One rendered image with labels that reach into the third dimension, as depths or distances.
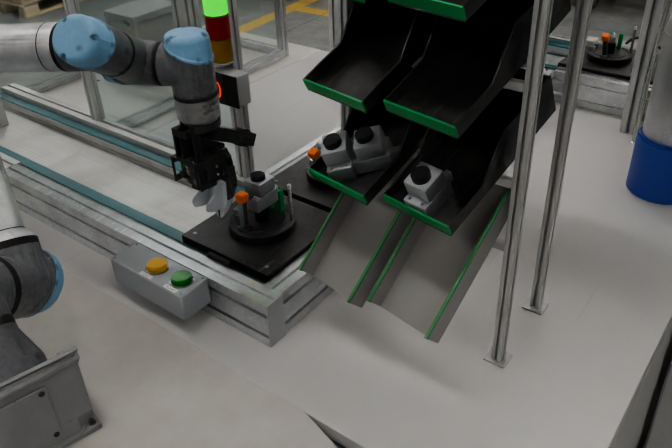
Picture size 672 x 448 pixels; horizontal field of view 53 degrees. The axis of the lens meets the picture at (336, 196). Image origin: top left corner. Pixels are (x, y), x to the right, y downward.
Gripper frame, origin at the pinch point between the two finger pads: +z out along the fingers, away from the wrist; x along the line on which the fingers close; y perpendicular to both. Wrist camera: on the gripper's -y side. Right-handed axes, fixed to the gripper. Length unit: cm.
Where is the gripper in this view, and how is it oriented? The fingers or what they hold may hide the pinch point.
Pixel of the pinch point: (222, 209)
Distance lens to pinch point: 132.0
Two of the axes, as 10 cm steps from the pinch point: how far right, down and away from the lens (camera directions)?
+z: 0.4, 8.5, 5.3
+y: -6.0, 4.4, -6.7
